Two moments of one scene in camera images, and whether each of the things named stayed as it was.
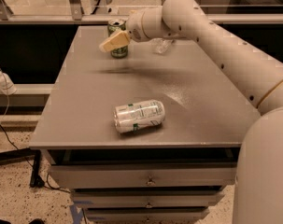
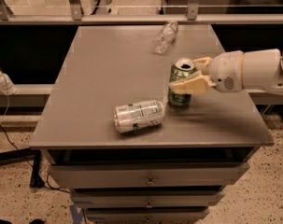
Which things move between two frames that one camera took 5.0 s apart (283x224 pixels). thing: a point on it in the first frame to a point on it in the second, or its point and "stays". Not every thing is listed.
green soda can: (116, 26) to (180, 69)
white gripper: (134, 26) to (225, 69)
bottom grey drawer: (146, 214) stays
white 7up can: (138, 115) stays
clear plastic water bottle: (161, 46) stays
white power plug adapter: (3, 81) stays
